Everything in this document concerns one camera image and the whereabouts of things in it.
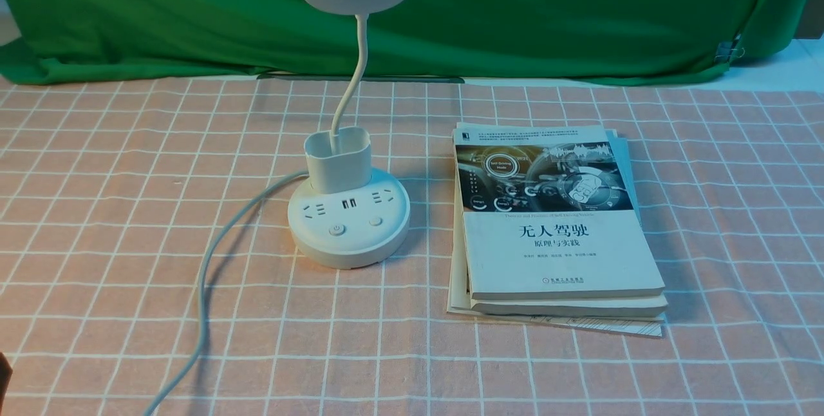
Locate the white desk lamp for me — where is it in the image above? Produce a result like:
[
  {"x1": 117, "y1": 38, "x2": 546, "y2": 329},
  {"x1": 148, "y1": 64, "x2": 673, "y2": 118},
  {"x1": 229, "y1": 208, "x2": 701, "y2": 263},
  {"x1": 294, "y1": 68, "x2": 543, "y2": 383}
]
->
[{"x1": 286, "y1": 0, "x2": 410, "y2": 270}]

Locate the bottom thin booklet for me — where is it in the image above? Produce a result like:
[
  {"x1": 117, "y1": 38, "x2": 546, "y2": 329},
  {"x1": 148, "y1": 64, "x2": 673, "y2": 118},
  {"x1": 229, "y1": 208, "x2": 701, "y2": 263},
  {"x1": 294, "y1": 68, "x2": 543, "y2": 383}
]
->
[{"x1": 447, "y1": 137, "x2": 666, "y2": 338}]

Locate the top white self-driving book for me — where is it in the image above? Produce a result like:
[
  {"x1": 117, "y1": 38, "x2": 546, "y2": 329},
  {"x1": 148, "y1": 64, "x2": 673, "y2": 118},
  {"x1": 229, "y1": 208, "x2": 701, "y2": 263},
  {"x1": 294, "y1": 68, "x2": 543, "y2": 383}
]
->
[{"x1": 453, "y1": 124, "x2": 666, "y2": 301}]

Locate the pink checkered tablecloth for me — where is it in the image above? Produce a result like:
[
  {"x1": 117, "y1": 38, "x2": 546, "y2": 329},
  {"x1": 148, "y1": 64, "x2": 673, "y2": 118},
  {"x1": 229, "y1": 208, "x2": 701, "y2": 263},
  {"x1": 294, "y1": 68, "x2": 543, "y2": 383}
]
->
[{"x1": 1, "y1": 79, "x2": 823, "y2": 415}]

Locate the metal binder clip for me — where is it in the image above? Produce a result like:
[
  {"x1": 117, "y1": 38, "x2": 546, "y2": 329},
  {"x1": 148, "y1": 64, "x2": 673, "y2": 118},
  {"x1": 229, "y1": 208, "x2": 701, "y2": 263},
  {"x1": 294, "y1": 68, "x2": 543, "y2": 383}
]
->
[{"x1": 713, "y1": 34, "x2": 745, "y2": 64}]

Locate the green backdrop cloth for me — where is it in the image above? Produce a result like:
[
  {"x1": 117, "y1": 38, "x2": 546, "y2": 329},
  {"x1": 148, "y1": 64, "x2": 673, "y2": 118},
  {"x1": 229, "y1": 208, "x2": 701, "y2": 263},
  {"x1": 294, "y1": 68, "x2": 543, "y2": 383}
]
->
[{"x1": 2, "y1": 0, "x2": 805, "y2": 86}]

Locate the white lamp power cable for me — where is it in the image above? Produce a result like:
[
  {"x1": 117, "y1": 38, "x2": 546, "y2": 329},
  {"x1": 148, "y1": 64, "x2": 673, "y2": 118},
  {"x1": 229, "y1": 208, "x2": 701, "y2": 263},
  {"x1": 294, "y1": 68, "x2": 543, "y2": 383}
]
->
[{"x1": 143, "y1": 170, "x2": 309, "y2": 416}]

